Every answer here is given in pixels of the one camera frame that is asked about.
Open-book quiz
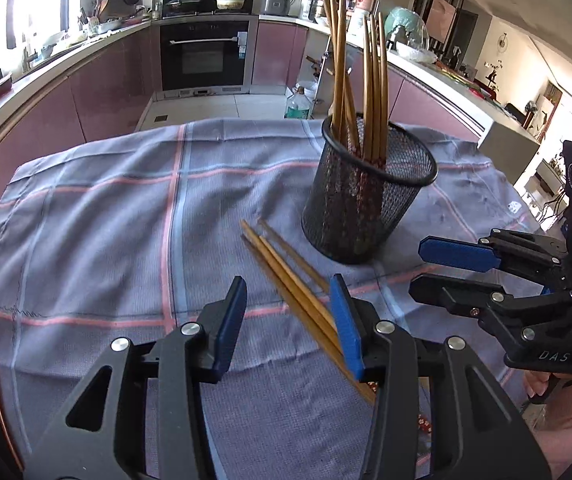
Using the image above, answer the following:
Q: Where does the black mesh utensil holder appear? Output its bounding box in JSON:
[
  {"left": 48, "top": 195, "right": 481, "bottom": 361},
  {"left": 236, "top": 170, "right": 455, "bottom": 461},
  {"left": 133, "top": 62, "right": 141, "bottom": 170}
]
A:
[{"left": 302, "top": 111, "right": 438, "bottom": 266}]

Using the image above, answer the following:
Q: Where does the integrated stove with oven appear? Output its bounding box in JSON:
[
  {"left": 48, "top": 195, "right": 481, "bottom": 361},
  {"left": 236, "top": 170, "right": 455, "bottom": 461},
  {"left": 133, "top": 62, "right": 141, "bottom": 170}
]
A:
[{"left": 155, "top": 0, "right": 261, "bottom": 98}]

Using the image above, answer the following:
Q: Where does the pink kitchen base cabinet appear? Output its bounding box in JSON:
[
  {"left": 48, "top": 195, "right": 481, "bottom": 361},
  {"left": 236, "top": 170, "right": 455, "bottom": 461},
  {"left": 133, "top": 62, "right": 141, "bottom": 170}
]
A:
[
  {"left": 253, "top": 20, "right": 487, "bottom": 143},
  {"left": 0, "top": 25, "right": 161, "bottom": 271}
]

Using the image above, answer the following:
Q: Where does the white bowl in plastic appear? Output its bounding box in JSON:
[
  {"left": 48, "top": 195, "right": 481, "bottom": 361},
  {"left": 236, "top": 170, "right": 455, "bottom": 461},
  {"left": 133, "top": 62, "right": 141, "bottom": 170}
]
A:
[{"left": 397, "top": 40, "right": 438, "bottom": 63}]

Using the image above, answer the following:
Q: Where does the large plastic bottle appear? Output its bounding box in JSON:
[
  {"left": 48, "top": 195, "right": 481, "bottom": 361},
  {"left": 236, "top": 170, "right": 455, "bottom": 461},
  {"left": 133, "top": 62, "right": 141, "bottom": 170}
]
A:
[{"left": 285, "top": 87, "right": 314, "bottom": 121}]

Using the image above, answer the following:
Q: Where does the framed wall picture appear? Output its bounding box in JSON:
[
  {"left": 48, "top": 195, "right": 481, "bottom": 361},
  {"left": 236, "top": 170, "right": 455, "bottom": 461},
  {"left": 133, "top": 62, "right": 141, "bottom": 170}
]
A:
[{"left": 425, "top": 0, "right": 457, "bottom": 41}]

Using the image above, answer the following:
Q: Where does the brown chopstick floral end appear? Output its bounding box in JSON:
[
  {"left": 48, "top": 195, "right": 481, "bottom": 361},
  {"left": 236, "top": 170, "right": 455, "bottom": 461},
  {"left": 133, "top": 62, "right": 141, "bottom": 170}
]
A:
[
  {"left": 242, "top": 235, "right": 377, "bottom": 406},
  {"left": 240, "top": 220, "right": 344, "bottom": 353},
  {"left": 258, "top": 218, "right": 331, "bottom": 293}
]

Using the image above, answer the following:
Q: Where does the bundle of wooden chopsticks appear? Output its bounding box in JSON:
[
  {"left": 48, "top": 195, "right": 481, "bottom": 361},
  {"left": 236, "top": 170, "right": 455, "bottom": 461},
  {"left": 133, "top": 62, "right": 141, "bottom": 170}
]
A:
[{"left": 318, "top": 0, "right": 391, "bottom": 163}]

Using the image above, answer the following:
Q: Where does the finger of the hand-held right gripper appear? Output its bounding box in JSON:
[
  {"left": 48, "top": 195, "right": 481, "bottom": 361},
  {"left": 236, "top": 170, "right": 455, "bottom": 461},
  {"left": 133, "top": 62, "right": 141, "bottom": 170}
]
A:
[
  {"left": 417, "top": 227, "right": 569, "bottom": 281},
  {"left": 408, "top": 274, "right": 572, "bottom": 356}
]

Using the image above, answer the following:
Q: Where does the person's right hand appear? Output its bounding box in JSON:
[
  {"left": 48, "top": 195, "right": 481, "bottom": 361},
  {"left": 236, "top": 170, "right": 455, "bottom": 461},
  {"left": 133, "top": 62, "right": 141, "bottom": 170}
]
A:
[{"left": 522, "top": 369, "right": 572, "bottom": 480}]

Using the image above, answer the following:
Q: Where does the grey plaid tablecloth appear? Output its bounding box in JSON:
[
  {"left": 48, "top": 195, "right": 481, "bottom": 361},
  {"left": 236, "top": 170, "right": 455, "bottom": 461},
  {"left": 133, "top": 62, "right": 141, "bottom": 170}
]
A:
[{"left": 0, "top": 119, "right": 547, "bottom": 480}]

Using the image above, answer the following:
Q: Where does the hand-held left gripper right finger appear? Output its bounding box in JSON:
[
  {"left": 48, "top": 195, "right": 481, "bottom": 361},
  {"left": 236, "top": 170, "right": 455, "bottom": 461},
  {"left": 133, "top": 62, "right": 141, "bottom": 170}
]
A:
[{"left": 330, "top": 274, "right": 552, "bottom": 480}]

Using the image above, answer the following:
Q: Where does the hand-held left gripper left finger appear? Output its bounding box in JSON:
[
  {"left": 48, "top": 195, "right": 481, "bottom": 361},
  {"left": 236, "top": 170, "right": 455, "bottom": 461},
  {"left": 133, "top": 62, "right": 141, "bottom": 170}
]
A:
[{"left": 26, "top": 276, "right": 249, "bottom": 480}]

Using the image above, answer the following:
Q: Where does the green fan under plastic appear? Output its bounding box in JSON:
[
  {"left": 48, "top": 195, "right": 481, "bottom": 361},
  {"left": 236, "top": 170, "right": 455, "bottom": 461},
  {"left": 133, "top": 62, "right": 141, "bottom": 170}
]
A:
[{"left": 385, "top": 7, "right": 429, "bottom": 51}]

